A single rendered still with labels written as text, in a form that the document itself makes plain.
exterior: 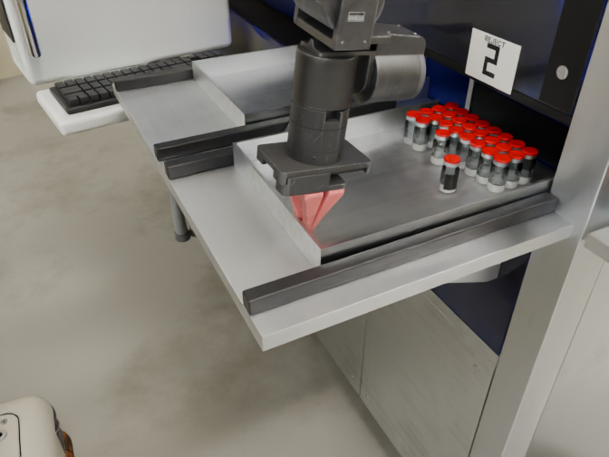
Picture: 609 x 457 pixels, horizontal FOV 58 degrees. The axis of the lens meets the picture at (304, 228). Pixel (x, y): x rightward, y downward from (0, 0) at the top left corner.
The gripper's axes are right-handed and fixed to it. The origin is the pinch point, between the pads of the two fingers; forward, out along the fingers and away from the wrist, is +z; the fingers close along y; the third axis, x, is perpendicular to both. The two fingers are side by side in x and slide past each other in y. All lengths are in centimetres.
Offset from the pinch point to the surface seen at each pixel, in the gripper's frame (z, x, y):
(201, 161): 1.1, 20.3, -5.2
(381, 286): 1.6, -9.9, 4.1
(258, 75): 0, 50, 15
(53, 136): 92, 239, -11
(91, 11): -3, 88, -8
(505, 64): -15.7, 4.8, 28.3
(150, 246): 90, 127, 10
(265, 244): 2.6, 1.8, -3.7
